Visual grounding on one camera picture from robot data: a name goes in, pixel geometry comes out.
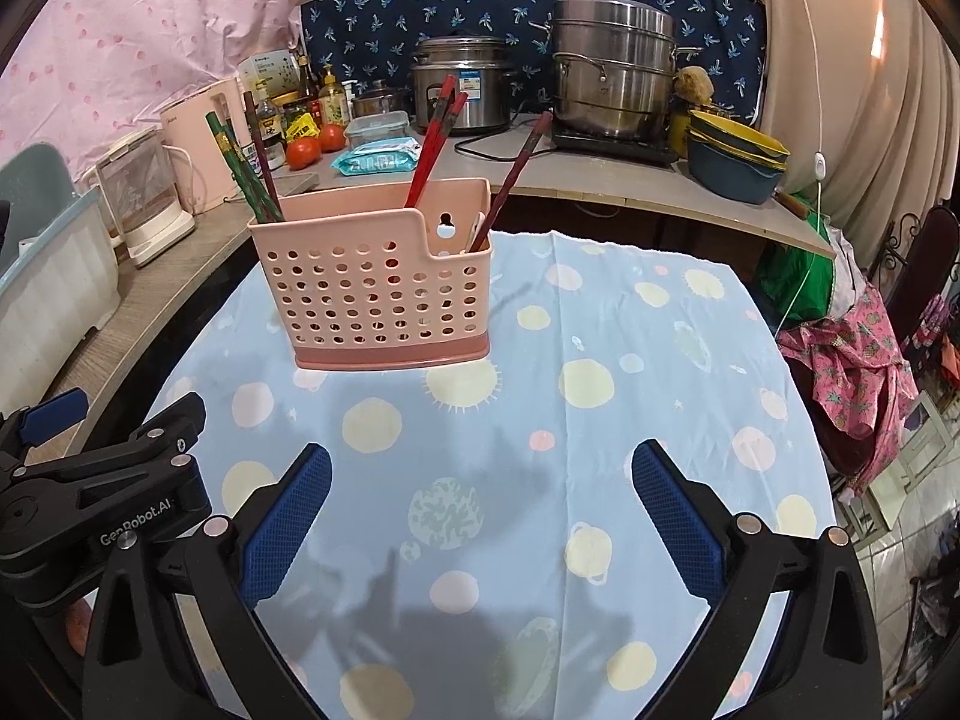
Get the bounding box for green chopstick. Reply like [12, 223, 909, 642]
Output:
[205, 110, 268, 223]
[223, 119, 283, 223]

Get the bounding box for dark maroon chopstick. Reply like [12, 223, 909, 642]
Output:
[242, 91, 283, 221]

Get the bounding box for dark red chopstick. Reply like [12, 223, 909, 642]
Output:
[467, 110, 553, 254]

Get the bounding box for left hand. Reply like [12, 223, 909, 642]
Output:
[64, 598, 93, 656]

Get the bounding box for white plastic storage bin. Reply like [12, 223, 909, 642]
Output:
[0, 143, 121, 413]

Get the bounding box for pink floral cloth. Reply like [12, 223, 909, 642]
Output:
[776, 284, 918, 496]

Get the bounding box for pink perforated utensil holder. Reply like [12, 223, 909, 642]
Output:
[247, 177, 491, 371]

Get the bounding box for light blue planet tablecloth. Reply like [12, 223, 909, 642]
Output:
[158, 234, 835, 718]

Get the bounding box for pink electric kettle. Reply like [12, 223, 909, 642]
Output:
[158, 76, 251, 215]

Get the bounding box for white clear small appliance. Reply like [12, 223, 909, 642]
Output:
[93, 128, 195, 268]

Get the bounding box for green bag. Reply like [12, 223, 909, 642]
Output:
[750, 244, 833, 333]

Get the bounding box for red tomato left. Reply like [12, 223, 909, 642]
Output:
[286, 137, 322, 171]

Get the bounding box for red tomato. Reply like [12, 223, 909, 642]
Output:
[286, 137, 322, 171]
[319, 124, 347, 153]

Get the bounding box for red tomato right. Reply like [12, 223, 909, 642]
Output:
[319, 124, 347, 153]

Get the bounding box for blue wet wipes pack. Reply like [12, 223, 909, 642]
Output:
[332, 137, 421, 177]

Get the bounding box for yellow oil bottle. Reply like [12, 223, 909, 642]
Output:
[317, 64, 350, 128]

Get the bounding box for blue yellow stacked bowls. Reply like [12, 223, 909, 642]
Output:
[686, 110, 791, 205]

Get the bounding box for black induction cooker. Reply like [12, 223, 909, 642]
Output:
[551, 125, 679, 166]

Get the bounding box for steel rice cooker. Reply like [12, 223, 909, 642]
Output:
[410, 36, 516, 133]

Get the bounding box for steel stacked steamer pot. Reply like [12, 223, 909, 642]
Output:
[545, 0, 700, 143]

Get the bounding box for white cable with switch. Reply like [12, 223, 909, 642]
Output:
[771, 0, 832, 332]

